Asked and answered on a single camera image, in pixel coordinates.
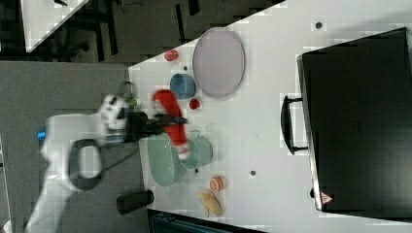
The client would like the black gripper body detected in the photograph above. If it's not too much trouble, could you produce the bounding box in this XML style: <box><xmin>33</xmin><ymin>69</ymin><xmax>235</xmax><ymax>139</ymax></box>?
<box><xmin>124</xmin><ymin>112</ymin><xmax>161</xmax><ymax>143</ymax></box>

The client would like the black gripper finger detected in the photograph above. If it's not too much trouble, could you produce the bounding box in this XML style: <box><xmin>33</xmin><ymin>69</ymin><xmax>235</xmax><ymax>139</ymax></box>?
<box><xmin>146</xmin><ymin>126</ymin><xmax>165</xmax><ymax>136</ymax></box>
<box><xmin>155</xmin><ymin>116</ymin><xmax>188</xmax><ymax>125</ymax></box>

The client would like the red ketchup bottle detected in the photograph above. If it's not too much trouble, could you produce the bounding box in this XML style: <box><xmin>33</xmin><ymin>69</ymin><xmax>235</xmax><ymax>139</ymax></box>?
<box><xmin>152</xmin><ymin>89</ymin><xmax>190</xmax><ymax>160</ymax></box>

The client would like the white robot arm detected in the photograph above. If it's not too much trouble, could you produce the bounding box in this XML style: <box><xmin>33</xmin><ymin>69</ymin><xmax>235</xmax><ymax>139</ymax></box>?
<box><xmin>25</xmin><ymin>112</ymin><xmax>187</xmax><ymax>233</ymax></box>

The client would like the green marker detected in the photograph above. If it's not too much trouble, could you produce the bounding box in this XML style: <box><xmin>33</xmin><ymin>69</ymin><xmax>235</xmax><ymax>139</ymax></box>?
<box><xmin>129</xmin><ymin>99</ymin><xmax>142</xmax><ymax>107</ymax></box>

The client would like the red strawberry near bowl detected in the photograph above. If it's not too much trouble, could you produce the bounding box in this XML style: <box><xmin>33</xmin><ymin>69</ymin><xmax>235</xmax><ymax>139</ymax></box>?
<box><xmin>189</xmin><ymin>98</ymin><xmax>200</xmax><ymax>110</ymax></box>

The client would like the blue bowl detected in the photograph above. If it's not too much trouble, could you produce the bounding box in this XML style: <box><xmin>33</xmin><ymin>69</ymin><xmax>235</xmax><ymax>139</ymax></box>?
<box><xmin>170</xmin><ymin>74</ymin><xmax>196</xmax><ymax>100</ymax></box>

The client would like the green mug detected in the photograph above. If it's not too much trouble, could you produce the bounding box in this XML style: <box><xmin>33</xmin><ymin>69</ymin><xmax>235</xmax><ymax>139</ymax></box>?
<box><xmin>180</xmin><ymin>130</ymin><xmax>213</xmax><ymax>170</ymax></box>

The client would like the red strawberry near edge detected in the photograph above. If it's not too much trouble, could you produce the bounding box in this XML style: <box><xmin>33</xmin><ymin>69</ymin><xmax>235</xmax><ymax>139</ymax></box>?
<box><xmin>164</xmin><ymin>50</ymin><xmax>179</xmax><ymax>61</ymax></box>

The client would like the grey round plate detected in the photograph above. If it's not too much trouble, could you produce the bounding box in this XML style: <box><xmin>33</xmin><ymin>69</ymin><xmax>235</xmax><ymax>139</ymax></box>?
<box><xmin>192</xmin><ymin>27</ymin><xmax>246</xmax><ymax>98</ymax></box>

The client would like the orange slice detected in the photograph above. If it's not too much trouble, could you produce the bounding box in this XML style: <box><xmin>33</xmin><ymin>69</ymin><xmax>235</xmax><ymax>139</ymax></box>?
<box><xmin>209</xmin><ymin>176</ymin><xmax>224</xmax><ymax>191</ymax></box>

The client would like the white background table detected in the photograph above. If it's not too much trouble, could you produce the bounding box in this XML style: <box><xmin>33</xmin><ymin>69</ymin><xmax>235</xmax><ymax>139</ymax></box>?
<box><xmin>19</xmin><ymin>0</ymin><xmax>90</xmax><ymax>52</ymax></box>

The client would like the black toaster oven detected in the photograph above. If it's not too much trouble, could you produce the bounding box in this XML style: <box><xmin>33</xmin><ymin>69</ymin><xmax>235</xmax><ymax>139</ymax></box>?
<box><xmin>296</xmin><ymin>27</ymin><xmax>412</xmax><ymax>222</ymax></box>

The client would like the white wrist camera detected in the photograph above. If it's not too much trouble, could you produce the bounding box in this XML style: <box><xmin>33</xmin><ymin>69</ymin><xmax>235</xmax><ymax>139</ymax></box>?
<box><xmin>98</xmin><ymin>95</ymin><xmax>128</xmax><ymax>130</ymax></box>

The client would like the black cylinder post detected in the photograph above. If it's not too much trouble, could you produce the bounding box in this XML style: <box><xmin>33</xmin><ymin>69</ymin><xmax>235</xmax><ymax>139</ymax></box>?
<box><xmin>116</xmin><ymin>189</ymin><xmax>155</xmax><ymax>215</ymax></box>

